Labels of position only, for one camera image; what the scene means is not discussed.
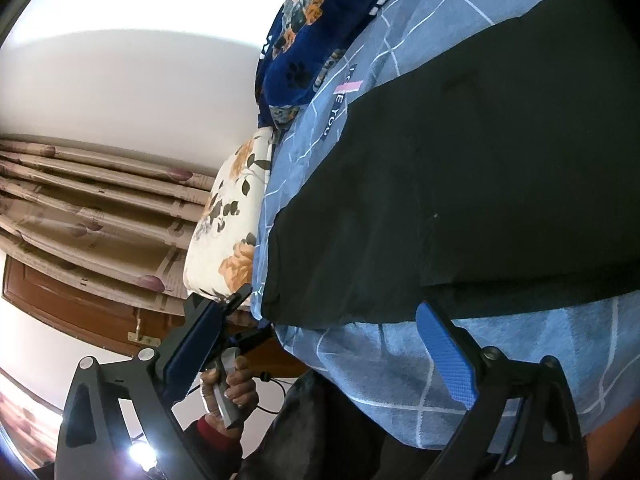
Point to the black pants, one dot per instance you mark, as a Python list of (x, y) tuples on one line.
[(450, 185)]

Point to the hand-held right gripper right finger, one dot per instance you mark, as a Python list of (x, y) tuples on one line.
[(445, 355)]

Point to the brown wooden door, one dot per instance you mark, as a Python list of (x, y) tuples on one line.
[(60, 300)]

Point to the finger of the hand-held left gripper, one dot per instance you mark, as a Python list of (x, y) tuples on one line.
[(252, 337), (239, 296)]

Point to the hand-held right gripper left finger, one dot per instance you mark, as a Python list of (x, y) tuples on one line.
[(195, 345)]

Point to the beige patterned curtain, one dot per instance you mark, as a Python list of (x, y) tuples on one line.
[(100, 220)]

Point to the navy dog print blanket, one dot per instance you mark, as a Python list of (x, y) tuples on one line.
[(300, 60)]

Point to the blue checked bedsheet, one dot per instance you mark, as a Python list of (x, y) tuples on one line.
[(375, 370)]

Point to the white floral pillow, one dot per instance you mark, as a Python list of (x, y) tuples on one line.
[(225, 230)]

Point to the person's left forearm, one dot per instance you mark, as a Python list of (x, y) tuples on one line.
[(210, 447)]

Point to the person's left hand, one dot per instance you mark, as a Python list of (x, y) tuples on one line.
[(245, 385)]

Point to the person's dark clothing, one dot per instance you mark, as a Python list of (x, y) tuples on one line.
[(320, 430)]

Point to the wooden bed frame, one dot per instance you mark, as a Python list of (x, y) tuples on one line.
[(285, 362)]

